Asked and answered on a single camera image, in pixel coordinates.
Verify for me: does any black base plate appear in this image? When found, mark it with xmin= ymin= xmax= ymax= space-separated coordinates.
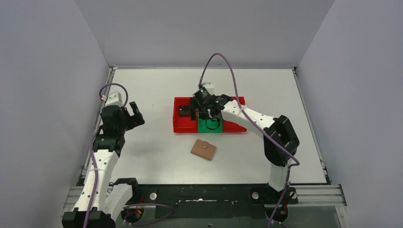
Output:
xmin=125 ymin=184 xmax=298 ymax=219

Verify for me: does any black card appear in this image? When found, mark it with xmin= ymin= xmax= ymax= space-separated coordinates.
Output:
xmin=179 ymin=105 xmax=192 ymax=117

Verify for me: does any green plastic bin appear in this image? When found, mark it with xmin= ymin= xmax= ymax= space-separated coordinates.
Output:
xmin=197 ymin=118 xmax=223 ymax=133

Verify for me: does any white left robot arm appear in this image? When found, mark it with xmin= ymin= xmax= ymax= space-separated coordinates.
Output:
xmin=61 ymin=102 xmax=145 ymax=228

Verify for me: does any red bin with black card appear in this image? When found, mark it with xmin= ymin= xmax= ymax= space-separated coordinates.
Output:
xmin=173 ymin=97 xmax=198 ymax=133

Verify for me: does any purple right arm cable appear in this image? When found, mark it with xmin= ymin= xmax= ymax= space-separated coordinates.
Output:
xmin=198 ymin=53 xmax=300 ymax=228

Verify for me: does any red bin with gold cards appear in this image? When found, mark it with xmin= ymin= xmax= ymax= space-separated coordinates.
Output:
xmin=221 ymin=96 xmax=249 ymax=133

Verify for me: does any aluminium frame rail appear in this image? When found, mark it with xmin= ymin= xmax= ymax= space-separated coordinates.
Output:
xmin=63 ymin=185 xmax=347 ymax=210

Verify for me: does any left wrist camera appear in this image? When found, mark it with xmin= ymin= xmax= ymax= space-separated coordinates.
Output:
xmin=105 ymin=92 xmax=124 ymax=107

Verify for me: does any tan leather card holder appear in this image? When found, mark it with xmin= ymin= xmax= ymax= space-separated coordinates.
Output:
xmin=191 ymin=139 xmax=217 ymax=161

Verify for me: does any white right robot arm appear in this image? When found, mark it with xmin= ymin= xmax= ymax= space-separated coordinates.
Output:
xmin=189 ymin=87 xmax=300 ymax=191

